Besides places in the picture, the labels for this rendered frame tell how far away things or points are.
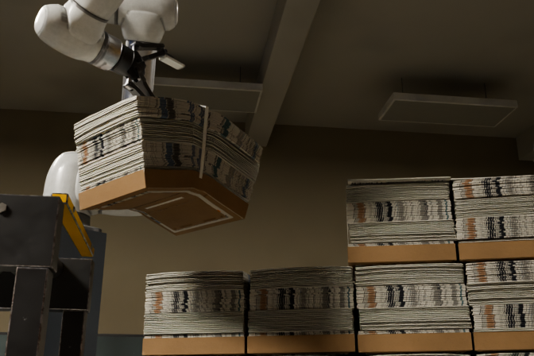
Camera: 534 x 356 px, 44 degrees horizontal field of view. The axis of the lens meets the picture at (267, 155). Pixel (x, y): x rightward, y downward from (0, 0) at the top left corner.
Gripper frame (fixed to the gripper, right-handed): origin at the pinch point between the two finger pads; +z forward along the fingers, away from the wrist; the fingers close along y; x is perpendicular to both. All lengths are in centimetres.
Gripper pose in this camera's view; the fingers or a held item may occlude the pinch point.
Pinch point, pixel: (176, 87)
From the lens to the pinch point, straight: 186.1
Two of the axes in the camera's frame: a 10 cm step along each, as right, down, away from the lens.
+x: 7.2, -2.3, -6.6
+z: 6.9, 3.3, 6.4
